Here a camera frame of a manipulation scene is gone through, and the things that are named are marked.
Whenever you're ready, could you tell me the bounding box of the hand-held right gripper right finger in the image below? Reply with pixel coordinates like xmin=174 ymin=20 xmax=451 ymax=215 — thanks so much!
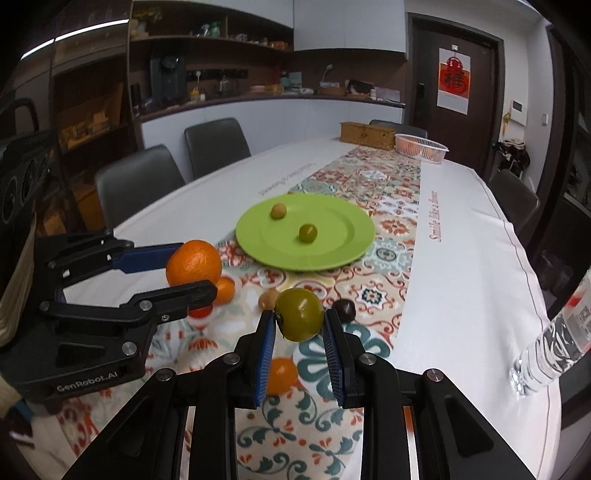
xmin=322 ymin=308 xmax=543 ymax=480

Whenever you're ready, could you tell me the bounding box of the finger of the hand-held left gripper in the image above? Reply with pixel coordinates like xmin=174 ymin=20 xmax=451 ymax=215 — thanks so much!
xmin=33 ymin=228 xmax=185 ymax=305
xmin=39 ymin=279 xmax=219 ymax=326

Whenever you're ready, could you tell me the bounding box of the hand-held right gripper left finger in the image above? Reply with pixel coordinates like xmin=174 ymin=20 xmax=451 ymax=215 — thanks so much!
xmin=62 ymin=310 xmax=278 ymax=480

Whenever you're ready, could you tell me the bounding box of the small orange mandarin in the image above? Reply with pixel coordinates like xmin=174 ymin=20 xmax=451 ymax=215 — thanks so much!
xmin=213 ymin=276 xmax=238 ymax=305
xmin=267 ymin=357 xmax=300 ymax=396

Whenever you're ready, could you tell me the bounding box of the large orange mandarin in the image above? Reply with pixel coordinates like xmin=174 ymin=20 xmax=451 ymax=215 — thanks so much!
xmin=165 ymin=239 xmax=223 ymax=288

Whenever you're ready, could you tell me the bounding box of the dark purple plum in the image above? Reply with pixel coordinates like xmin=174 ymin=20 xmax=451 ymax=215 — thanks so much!
xmin=333 ymin=298 xmax=356 ymax=323

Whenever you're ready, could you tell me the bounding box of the green plate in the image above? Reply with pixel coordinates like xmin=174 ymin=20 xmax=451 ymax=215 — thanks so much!
xmin=235 ymin=193 xmax=376 ymax=271

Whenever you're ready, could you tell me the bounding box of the patterned table runner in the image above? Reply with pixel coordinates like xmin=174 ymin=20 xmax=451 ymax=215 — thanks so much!
xmin=55 ymin=143 xmax=423 ymax=480

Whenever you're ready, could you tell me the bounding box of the grey dining chair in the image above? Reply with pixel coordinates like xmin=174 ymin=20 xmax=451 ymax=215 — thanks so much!
xmin=488 ymin=168 xmax=541 ymax=250
xmin=184 ymin=117 xmax=252 ymax=181
xmin=95 ymin=144 xmax=186 ymax=232
xmin=369 ymin=119 xmax=428 ymax=139

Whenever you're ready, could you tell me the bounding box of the black coffee machine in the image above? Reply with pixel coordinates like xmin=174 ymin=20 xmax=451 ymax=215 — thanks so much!
xmin=148 ymin=51 xmax=188 ymax=103

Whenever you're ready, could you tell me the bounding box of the wooden shelving unit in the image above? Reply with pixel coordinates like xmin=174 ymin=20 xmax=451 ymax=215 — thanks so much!
xmin=127 ymin=0 xmax=296 ymax=121

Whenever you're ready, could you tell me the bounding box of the clear plastic water bottle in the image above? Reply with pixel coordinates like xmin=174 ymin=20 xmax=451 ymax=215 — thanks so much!
xmin=509 ymin=268 xmax=591 ymax=398

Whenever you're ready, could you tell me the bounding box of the white plastic basket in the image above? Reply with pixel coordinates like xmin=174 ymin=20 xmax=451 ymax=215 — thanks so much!
xmin=394 ymin=133 xmax=450 ymax=164

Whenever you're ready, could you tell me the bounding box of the dark round container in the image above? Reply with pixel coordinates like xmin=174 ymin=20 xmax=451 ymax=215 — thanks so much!
xmin=538 ymin=249 xmax=571 ymax=291

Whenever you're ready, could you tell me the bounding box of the dark brown door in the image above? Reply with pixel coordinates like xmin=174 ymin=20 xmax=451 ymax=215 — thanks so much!
xmin=406 ymin=13 xmax=502 ymax=178

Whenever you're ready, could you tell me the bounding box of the pile of bags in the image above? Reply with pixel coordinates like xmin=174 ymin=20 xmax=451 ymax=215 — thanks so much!
xmin=494 ymin=138 xmax=532 ymax=185

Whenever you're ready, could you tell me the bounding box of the red and white door poster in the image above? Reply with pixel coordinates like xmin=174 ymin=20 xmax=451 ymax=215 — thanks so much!
xmin=438 ymin=46 xmax=472 ymax=114

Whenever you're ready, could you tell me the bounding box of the white upper cabinet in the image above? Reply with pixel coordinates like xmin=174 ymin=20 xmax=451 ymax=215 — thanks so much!
xmin=293 ymin=0 xmax=407 ymax=61

